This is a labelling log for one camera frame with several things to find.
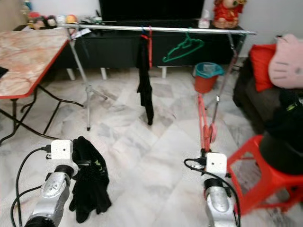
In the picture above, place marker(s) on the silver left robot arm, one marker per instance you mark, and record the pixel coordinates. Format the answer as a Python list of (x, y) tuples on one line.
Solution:
[(47, 194)]

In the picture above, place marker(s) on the blue plastic hanger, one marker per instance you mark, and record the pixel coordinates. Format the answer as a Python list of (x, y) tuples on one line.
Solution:
[(143, 30)]

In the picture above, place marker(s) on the green plastic hanger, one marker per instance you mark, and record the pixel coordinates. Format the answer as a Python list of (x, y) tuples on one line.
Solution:
[(187, 45)]

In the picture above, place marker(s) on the small black cloth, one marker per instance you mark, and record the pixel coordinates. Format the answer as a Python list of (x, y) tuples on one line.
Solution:
[(4, 72)]

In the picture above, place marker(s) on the white teal round toy head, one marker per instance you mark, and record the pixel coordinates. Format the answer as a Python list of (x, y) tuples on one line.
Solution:
[(60, 20)]

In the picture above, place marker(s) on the white paper stack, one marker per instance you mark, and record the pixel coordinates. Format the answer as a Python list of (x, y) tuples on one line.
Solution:
[(83, 32)]

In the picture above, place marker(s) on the orange round toy head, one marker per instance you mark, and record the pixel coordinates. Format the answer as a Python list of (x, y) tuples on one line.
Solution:
[(71, 19)]

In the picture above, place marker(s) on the black television cabinet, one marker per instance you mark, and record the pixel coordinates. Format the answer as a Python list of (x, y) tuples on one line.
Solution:
[(113, 47)]

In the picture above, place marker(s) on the black shirt small white print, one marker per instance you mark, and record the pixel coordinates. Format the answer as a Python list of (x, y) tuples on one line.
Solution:
[(145, 90)]

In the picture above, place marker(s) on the silver metal clothes rack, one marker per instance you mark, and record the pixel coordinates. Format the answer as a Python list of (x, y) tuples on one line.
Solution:
[(161, 29)]

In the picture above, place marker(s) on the black flat television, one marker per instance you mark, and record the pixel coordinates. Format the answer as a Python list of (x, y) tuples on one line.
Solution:
[(151, 9)]

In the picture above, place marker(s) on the orange plastic bin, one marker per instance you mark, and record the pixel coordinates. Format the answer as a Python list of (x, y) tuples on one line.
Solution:
[(204, 85)]

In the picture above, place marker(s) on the teal bin liner bag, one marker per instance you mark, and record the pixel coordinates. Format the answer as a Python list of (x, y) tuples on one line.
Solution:
[(208, 69)]

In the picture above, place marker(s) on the white tissue box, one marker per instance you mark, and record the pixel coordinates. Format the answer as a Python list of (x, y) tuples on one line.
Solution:
[(204, 21)]

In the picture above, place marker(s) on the red laughing buddha figurine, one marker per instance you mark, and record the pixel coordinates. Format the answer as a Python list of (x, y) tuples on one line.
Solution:
[(227, 13)]

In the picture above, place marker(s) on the dark grey fabric sofa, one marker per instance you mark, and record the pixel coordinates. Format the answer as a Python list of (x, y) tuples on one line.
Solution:
[(251, 109)]

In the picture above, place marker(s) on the red square cushion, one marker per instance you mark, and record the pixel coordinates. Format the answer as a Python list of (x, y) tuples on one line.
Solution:
[(260, 64)]

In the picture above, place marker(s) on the red plastic stool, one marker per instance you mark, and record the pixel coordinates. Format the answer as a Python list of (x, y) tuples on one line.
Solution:
[(265, 184)]

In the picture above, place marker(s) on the black plastic bucket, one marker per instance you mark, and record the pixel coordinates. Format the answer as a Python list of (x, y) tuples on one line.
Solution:
[(277, 158)]

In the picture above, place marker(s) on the pink cat face cushion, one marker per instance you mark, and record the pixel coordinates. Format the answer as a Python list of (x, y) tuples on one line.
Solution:
[(286, 61)]

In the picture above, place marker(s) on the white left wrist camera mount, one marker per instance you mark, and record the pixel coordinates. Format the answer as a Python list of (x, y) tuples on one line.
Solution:
[(61, 149)]

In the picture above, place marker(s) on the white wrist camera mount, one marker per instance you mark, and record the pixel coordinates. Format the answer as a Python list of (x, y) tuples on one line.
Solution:
[(216, 163), (61, 149)]

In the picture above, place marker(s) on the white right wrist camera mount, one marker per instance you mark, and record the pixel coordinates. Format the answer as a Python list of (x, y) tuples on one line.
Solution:
[(216, 163)]

